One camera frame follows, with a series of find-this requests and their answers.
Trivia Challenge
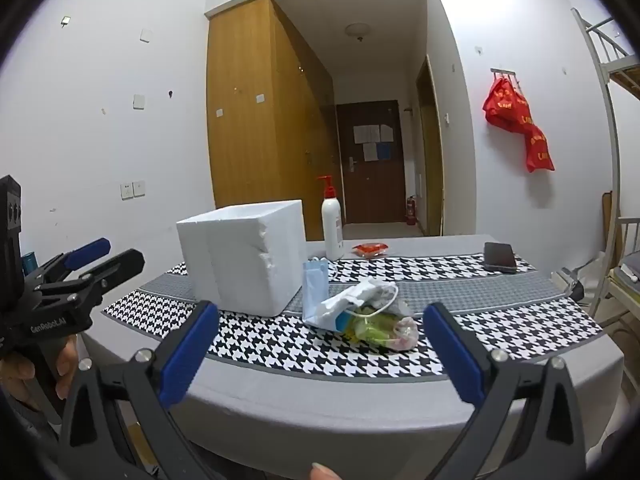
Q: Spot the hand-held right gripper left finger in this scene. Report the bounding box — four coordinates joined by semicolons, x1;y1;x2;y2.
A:
57;300;236;480

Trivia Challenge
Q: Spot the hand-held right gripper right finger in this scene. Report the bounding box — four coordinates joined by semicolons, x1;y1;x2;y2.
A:
422;302;586;480

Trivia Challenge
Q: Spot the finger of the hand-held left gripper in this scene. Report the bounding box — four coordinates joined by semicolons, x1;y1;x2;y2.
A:
37;248;146;311
22;237;112;286

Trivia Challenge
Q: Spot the white foam box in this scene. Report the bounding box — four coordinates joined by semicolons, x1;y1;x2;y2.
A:
176;200;308;318

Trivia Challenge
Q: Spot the white plastic bag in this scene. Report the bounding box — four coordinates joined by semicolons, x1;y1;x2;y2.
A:
316;276;401;332

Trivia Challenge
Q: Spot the blue face mask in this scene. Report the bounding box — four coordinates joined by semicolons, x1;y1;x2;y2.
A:
302;259;330;321

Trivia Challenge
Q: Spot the person's left hand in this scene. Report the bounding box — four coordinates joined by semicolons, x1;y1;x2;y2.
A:
0;335;81;418

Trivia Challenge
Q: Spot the person's right hand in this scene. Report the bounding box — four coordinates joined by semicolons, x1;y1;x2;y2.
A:
311;462;347;480

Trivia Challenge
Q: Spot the houndstooth tablecloth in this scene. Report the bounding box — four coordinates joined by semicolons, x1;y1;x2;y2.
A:
102;255;604;378

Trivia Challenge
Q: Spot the black smartphone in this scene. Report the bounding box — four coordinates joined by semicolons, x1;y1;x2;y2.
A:
483;241;518;274

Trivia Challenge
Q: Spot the red snack packet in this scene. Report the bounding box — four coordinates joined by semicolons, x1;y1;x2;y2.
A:
351;241;390;259

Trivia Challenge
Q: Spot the wooden wardrobe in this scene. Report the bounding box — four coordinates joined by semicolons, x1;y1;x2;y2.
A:
206;0;335;242

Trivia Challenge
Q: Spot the white pump bottle red cap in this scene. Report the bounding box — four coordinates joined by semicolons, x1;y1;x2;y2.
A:
317;175;345;261

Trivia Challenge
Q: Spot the dark brown entrance door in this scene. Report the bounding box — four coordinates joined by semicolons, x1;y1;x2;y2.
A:
336;101;407;224

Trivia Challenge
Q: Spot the light wooden side door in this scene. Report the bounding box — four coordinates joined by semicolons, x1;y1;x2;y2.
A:
415;55;446;237

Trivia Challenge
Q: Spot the red printed plastic bag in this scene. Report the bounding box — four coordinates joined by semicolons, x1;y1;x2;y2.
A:
482;76;533;133
522;122;555;173

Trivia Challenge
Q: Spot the white metal bunk bed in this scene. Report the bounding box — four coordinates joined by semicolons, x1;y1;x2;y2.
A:
571;7;640;331

